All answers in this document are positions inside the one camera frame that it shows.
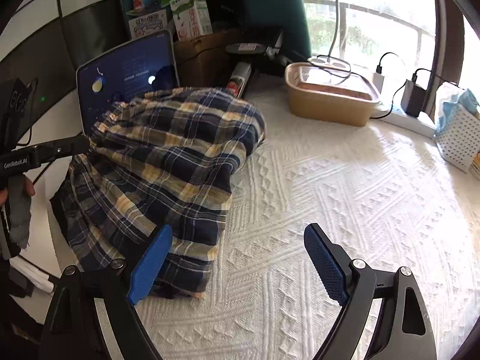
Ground white and green milk carton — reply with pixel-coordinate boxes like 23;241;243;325
170;0;213;42

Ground black charger block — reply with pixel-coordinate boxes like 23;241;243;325
400;82;426;118

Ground blue face mask pack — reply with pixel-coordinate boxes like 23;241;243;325
439;82;480;121

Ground tablet with blue screen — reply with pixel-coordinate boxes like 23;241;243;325
76;30;181;136

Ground black cable of white charger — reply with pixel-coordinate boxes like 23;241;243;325
309;52;409;120

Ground white power strip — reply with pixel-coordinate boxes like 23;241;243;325
369;103;437;139

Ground brown cardboard box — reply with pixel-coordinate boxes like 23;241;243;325
173;26;244;89

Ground white gooseneck desk lamp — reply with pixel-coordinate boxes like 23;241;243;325
307;0;379;74

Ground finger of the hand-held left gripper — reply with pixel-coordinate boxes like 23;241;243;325
40;136;92;163

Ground teal fabric panel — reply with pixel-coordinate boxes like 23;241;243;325
234;0;312;59

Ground white narrow box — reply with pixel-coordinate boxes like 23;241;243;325
227;62;252;98

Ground white printed box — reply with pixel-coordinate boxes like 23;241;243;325
129;9;169;40

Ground person's left hand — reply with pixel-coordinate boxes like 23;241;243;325
0;174;37;207

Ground white perforated plastic basket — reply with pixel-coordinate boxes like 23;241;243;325
434;82;480;173

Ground dark window frame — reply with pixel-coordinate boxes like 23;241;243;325
427;0;466;94

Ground black balcony railing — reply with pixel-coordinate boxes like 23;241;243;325
303;0;436;59

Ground brown food container with lid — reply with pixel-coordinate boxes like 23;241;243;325
284;61;381;127

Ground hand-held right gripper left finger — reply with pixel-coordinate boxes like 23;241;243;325
39;224;174;360

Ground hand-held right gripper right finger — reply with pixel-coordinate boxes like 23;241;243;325
303;223;437;360

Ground white charger plug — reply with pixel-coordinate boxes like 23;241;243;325
373;67;387;94

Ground white textured table cloth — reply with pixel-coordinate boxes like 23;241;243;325
49;65;480;360

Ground blue plaid pants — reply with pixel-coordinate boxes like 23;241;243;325
50;87;268;301

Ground grey frayed cloth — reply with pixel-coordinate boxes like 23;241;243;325
7;176;34;250

